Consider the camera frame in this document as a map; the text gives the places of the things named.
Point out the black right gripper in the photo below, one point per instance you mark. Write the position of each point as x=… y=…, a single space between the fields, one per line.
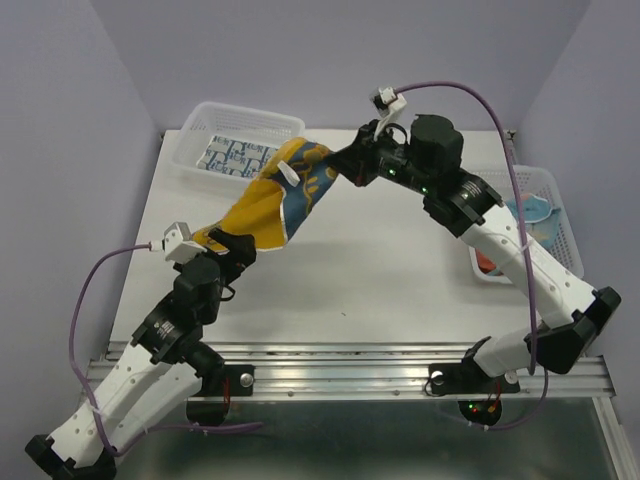
x=352 y=161

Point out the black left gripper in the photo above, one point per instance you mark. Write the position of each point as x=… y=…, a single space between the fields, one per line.
x=243 y=250

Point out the yellow tiger towel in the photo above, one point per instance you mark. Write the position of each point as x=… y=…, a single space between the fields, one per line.
x=279 y=200

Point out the blue white patterned towel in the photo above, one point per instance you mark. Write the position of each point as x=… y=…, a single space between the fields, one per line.
x=226 y=156

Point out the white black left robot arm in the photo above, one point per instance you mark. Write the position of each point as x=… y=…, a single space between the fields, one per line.
x=164 y=363

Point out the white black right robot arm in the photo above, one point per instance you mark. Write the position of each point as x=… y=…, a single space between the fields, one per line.
x=568 y=313

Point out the white perforated basket left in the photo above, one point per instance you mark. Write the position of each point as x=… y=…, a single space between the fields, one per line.
x=239 y=123

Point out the white perforated basket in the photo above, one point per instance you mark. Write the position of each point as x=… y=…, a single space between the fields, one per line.
x=239 y=123
x=539 y=182

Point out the white perforated basket right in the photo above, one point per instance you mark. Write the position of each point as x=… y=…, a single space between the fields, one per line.
x=539 y=182

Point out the light blue orange towel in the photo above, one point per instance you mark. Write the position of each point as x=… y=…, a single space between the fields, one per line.
x=541 y=219

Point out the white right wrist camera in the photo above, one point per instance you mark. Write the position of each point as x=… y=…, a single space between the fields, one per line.
x=389 y=104

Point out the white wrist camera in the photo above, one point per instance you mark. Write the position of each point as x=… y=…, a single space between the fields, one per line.
x=389 y=104
x=177 y=244

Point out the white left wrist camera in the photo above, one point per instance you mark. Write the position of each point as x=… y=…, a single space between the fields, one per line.
x=177 y=244

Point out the aluminium mounting rail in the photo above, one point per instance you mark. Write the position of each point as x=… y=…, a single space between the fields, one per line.
x=396 y=371

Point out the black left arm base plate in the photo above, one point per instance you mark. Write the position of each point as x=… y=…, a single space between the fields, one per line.
x=230 y=380

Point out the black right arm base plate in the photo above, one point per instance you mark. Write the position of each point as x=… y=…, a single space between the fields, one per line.
x=458 y=378

